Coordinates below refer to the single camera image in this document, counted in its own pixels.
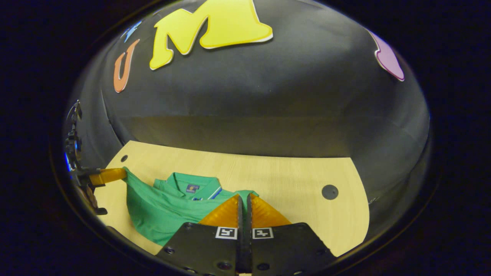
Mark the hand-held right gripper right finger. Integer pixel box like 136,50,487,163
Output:
245,193,338,276

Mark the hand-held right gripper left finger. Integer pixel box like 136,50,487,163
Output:
155,194,243,276

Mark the green T-shirt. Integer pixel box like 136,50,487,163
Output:
123,168,259,246

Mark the black backdrop cloth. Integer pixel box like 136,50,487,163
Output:
63,0,430,238

